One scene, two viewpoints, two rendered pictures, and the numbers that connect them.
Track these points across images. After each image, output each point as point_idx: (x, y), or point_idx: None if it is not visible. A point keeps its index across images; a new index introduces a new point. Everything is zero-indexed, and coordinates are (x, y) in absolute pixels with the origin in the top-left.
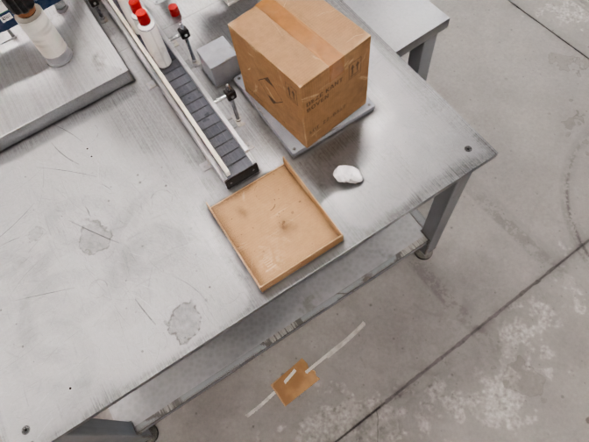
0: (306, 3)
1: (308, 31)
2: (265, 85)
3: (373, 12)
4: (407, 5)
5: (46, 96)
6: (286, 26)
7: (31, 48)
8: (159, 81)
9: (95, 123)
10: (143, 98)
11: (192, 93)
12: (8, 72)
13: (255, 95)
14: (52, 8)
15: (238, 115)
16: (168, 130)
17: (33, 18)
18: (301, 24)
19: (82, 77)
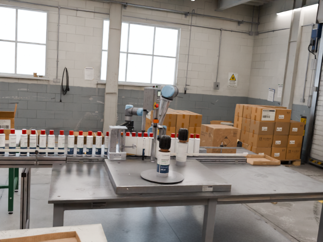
0: (211, 125)
1: (220, 126)
2: (223, 141)
3: (188, 145)
4: (188, 143)
5: (200, 167)
6: (218, 126)
7: (171, 166)
8: (203, 157)
9: (212, 170)
10: (204, 164)
11: (211, 155)
12: (182, 170)
13: (216, 151)
14: (150, 162)
15: None
16: (220, 164)
17: (186, 142)
18: (218, 126)
19: (194, 163)
